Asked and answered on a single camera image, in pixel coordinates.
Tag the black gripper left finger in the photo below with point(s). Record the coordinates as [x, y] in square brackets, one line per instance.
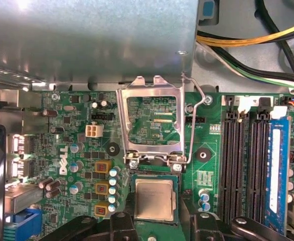
[122, 226]

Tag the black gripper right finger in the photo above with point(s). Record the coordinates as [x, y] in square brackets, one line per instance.
[207, 226]

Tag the silver CPU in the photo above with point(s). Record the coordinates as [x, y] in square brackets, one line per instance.
[154, 198]

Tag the metal socket cover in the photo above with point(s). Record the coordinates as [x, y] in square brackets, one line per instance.
[149, 91]

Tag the CPU socket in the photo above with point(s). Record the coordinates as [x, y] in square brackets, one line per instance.
[155, 172]

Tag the green motherboard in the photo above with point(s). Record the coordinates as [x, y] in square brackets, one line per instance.
[212, 180]

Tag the blue RAM stick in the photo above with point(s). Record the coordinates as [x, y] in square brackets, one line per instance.
[277, 175]

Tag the metal locking lever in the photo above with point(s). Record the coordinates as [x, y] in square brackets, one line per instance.
[192, 130]

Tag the blue VGA port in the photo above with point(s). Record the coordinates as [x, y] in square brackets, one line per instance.
[24, 226]

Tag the white power connector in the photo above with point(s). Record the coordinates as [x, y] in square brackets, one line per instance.
[94, 130]

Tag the silver rear port housing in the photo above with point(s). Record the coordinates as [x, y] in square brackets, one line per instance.
[21, 199]

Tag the grey power supply unit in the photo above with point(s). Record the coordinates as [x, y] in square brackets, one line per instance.
[86, 37]

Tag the black PC case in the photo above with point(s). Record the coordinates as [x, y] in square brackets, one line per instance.
[237, 12]

